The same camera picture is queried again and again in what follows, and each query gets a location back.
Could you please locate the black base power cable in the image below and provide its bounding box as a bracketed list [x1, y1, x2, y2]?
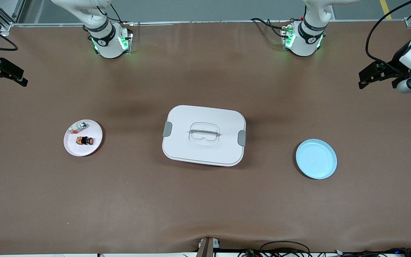
[250, 17, 294, 39]

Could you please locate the black looped cable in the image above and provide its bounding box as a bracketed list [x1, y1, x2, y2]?
[259, 241, 311, 257]

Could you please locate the aluminium table edge rail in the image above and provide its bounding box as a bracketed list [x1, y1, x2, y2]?
[11, 20, 406, 27]

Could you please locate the light blue round plate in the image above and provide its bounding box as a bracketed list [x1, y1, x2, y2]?
[295, 138, 338, 180]

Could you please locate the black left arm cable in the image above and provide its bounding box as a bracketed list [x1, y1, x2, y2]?
[365, 0, 411, 76]

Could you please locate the pink round plate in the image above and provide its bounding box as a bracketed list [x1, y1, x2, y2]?
[64, 119, 103, 157]

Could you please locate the white lidded storage box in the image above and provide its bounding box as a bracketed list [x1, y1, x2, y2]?
[162, 105, 247, 167]

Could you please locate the tangled cable bundle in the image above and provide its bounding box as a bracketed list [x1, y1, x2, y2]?
[334, 247, 411, 257]

